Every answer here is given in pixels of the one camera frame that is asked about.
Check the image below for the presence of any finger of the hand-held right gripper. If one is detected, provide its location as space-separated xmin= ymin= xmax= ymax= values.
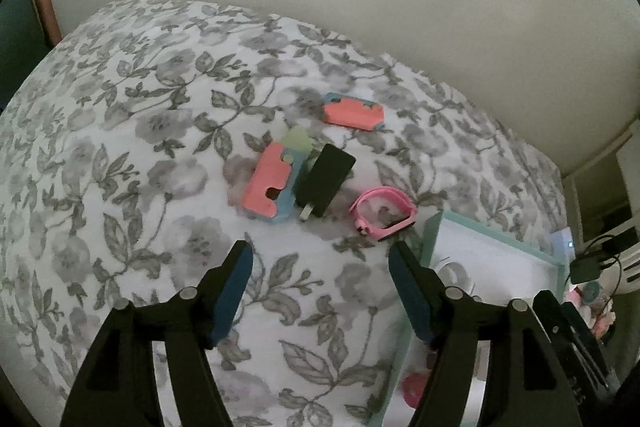
xmin=565 ymin=302 xmax=613 ymax=390
xmin=532 ymin=289 xmax=581 ymax=358

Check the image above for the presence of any black power adapter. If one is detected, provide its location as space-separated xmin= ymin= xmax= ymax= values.
xmin=570 ymin=257 xmax=603 ymax=285

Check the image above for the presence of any black cable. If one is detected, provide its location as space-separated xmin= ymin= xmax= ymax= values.
xmin=580 ymin=234 xmax=640 ymax=303

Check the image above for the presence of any large pink blue block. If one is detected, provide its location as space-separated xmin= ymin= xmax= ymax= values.
xmin=242 ymin=142 xmax=306 ymax=224

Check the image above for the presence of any white round object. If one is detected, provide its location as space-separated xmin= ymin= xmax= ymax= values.
xmin=435 ymin=259 xmax=476 ymax=303

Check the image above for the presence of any pale green block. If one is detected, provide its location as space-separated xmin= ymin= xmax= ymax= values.
xmin=282 ymin=126 xmax=313 ymax=152

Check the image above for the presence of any white device with light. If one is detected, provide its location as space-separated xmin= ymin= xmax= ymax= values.
xmin=550 ymin=229 xmax=573 ymax=258

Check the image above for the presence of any wooden bed frame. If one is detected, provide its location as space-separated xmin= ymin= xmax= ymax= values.
xmin=25 ymin=0 xmax=63 ymax=48

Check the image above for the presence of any grey floral bedspread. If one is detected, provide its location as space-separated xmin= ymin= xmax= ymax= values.
xmin=0 ymin=0 xmax=568 ymax=427

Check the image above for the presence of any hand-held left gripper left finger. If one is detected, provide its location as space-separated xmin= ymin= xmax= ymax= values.
xmin=60 ymin=239 xmax=254 ymax=427

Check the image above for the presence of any teal rimmed white tray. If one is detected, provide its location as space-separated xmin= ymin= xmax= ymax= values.
xmin=370 ymin=210 xmax=571 ymax=427

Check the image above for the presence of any small pink blue block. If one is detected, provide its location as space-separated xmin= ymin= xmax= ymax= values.
xmin=321 ymin=93 xmax=385 ymax=132

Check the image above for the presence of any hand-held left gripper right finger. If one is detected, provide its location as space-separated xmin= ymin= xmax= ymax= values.
xmin=387 ymin=241 xmax=583 ymax=427

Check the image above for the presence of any black plug charger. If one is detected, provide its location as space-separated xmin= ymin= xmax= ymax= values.
xmin=295 ymin=143 xmax=357 ymax=222

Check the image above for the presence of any white shelf unit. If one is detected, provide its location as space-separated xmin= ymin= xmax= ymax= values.
xmin=560 ymin=122 xmax=640 ymax=258

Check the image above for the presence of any pink wrist watch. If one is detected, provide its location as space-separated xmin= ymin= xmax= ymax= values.
xmin=349 ymin=187 xmax=417 ymax=242

